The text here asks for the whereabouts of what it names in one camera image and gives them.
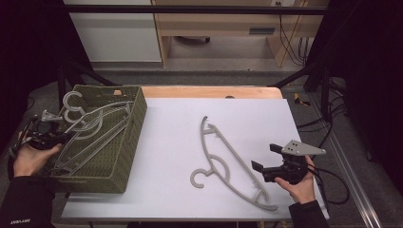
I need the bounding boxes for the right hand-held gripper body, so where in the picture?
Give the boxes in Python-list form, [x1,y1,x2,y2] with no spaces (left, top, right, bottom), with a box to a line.
[260,140,327,185]

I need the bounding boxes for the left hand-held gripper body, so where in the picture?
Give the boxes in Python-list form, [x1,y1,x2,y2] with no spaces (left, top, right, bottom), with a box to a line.
[28,109,65,151]

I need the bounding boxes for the grey plastic clothes hanger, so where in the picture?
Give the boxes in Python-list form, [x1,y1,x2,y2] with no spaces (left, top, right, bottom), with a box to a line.
[189,115,279,213]
[51,90,136,174]
[55,105,133,177]

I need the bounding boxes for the green woven basket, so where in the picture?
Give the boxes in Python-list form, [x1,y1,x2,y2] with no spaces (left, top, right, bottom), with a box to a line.
[33,84,148,195]

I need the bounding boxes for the person's left hand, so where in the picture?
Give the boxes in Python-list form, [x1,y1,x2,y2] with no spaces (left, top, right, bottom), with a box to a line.
[12,131,64,179]

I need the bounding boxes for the person's right hand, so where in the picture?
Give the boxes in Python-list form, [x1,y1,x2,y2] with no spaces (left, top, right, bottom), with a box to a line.
[274,155,317,205]

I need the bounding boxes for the yellow and black tool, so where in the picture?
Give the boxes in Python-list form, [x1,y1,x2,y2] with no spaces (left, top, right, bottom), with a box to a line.
[293,91,312,107]

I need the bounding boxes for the black curtain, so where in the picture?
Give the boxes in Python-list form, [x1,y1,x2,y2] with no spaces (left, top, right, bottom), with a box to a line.
[0,0,93,153]
[303,0,403,195]

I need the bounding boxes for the white table cover sheet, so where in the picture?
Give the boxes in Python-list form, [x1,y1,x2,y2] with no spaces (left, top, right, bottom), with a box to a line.
[61,97,331,221]

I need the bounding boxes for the wooden table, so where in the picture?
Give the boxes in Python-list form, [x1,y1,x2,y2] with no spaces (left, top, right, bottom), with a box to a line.
[141,85,283,100]

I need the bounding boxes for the white cabinet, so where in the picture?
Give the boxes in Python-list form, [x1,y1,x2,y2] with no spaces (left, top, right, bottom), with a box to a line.
[62,0,163,64]

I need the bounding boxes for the light wooden desk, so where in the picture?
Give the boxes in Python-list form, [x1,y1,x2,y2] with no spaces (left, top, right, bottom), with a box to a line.
[151,0,329,68]

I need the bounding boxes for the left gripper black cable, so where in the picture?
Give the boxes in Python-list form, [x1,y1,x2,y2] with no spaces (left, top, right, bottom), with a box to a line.
[7,116,41,160]

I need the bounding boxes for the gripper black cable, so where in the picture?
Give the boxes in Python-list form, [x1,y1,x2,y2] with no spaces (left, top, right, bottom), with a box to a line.
[7,116,41,160]
[308,164,352,205]

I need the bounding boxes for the black floor cables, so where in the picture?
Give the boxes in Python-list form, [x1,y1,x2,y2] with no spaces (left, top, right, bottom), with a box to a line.
[296,75,349,142]

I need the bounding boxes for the black frame strut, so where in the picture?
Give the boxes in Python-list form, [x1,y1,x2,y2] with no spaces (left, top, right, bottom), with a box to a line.
[271,60,335,122]
[56,59,119,109]

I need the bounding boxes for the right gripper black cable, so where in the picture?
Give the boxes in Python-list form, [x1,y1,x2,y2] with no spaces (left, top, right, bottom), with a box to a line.
[308,164,352,205]

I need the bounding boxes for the aluminium rail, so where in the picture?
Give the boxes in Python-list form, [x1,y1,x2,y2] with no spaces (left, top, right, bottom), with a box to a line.
[307,91,385,228]

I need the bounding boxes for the black cables under desk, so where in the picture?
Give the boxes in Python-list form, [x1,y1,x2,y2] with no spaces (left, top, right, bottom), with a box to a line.
[275,1,316,67]

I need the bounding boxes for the black horizontal frame bar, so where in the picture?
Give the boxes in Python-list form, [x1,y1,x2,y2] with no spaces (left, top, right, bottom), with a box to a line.
[62,4,330,16]

